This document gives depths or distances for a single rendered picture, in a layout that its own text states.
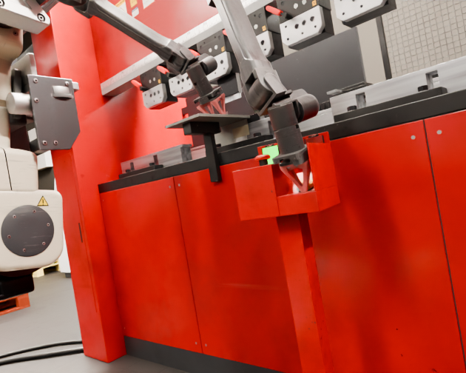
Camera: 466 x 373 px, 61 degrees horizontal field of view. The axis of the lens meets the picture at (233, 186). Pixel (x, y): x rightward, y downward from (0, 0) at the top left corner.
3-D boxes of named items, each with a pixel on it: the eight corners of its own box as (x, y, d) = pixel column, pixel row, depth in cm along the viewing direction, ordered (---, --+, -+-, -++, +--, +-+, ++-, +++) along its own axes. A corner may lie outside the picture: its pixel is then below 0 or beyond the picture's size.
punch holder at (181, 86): (171, 97, 173) (165, 60, 174) (186, 98, 180) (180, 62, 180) (194, 87, 163) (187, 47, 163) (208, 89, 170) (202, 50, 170)
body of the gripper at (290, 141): (315, 149, 93) (307, 118, 91) (299, 161, 84) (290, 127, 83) (290, 155, 96) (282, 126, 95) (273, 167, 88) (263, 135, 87)
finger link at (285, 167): (325, 183, 94) (313, 144, 92) (315, 192, 88) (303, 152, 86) (298, 187, 98) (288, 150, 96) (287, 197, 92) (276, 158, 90)
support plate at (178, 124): (165, 128, 142) (164, 126, 142) (216, 128, 161) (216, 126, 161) (199, 116, 130) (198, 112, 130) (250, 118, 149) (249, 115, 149)
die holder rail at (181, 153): (123, 180, 208) (120, 163, 208) (133, 179, 213) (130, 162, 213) (185, 165, 174) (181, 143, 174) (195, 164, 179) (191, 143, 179)
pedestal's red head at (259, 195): (240, 220, 96) (227, 146, 96) (268, 212, 109) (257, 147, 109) (319, 212, 85) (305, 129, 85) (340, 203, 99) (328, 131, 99)
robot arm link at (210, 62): (169, 66, 145) (177, 49, 138) (188, 55, 152) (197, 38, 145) (193, 89, 145) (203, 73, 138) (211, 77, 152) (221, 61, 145)
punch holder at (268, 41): (239, 67, 146) (231, 23, 147) (253, 69, 153) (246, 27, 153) (271, 52, 136) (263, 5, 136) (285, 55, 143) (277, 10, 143)
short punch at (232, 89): (220, 103, 159) (217, 81, 159) (224, 103, 161) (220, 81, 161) (239, 97, 152) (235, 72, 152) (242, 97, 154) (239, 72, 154)
